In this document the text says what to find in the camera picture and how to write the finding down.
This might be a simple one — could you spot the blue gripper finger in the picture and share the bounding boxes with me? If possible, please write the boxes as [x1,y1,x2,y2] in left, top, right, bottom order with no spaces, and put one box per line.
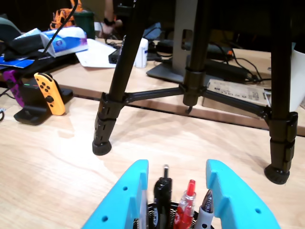
[81,159,150,229]
[206,159,282,229]

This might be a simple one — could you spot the clear pen with grey grip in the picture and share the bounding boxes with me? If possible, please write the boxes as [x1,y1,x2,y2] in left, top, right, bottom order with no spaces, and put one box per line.
[195,189,215,229]

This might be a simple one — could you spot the red pen with white grip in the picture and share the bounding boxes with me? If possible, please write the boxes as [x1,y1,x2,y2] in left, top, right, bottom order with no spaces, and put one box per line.
[173,179,197,229]

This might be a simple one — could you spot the bare person forearm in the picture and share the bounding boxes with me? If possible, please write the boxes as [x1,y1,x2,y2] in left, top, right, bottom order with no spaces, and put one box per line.
[104,0,117,22]

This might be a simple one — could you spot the black mesh pen holder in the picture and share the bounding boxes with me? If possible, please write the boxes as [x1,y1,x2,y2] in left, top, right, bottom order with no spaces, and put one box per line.
[133,201,216,229]

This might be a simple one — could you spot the bare person hand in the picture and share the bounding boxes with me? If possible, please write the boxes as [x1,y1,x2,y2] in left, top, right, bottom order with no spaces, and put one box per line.
[99,21,123,39]

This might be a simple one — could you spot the brown cardboard box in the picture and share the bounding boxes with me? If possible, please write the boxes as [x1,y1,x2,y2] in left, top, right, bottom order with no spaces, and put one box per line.
[202,78,272,119]

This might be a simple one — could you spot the black joy-con charging dock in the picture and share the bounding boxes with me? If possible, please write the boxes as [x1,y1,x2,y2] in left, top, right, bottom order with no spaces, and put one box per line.
[13,83,74,126]

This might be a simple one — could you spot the orange joy-con controller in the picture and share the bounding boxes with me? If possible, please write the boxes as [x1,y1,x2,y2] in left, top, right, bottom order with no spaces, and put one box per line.
[33,72,66,116]

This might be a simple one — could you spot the long black power adapter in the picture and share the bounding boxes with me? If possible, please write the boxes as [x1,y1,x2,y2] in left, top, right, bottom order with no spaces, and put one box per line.
[204,58,250,83]

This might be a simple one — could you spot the white cylindrical container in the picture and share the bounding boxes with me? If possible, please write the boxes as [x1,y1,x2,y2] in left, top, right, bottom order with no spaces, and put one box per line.
[289,42,305,113]

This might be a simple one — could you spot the small black power brick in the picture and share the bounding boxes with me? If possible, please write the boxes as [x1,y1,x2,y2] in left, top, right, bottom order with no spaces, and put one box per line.
[108,47,124,64]

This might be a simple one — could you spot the white paper sheets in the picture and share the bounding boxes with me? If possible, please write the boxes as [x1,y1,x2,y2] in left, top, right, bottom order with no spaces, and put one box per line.
[75,38,117,69]

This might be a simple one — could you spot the white plastic bottle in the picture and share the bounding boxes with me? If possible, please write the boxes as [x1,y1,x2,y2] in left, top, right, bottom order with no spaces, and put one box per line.
[134,37,149,69]

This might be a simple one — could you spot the grey monitor stand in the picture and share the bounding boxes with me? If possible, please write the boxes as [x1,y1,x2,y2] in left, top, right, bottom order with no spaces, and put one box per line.
[145,0,226,84]

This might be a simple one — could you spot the purple joy-con controller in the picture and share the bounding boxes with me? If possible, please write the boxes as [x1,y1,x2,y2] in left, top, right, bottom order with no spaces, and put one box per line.
[2,70,25,108]

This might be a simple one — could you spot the blue white tissue pack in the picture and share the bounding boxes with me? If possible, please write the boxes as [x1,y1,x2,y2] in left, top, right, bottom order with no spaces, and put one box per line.
[39,26,89,58]

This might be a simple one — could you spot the blue booklet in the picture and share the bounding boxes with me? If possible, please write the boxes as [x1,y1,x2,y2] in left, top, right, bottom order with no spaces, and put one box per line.
[0,57,35,70]

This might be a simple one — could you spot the dark green bin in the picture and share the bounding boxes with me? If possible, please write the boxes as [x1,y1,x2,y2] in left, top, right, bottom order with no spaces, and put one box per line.
[72,10,96,40]

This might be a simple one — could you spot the black bag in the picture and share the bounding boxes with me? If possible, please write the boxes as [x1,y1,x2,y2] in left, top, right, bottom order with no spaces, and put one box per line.
[0,16,52,60]

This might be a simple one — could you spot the black camera tripod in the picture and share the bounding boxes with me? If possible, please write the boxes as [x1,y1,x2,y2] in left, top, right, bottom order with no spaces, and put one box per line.
[92,0,298,185]

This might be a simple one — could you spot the orange cable bundle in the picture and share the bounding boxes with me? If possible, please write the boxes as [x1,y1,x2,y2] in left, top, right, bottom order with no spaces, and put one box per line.
[49,0,83,29]

